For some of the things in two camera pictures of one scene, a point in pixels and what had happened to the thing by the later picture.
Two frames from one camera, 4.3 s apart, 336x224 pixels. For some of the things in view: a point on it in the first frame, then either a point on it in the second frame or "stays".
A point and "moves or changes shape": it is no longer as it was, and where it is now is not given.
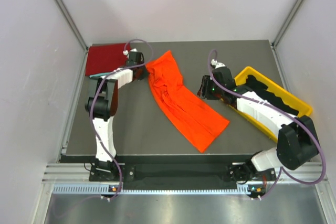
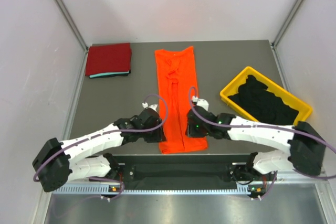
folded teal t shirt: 98,74 stays
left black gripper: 144,75 to 159,136
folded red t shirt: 105,58 stays
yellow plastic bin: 295,104 stays
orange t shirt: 189,113 moves or changes shape
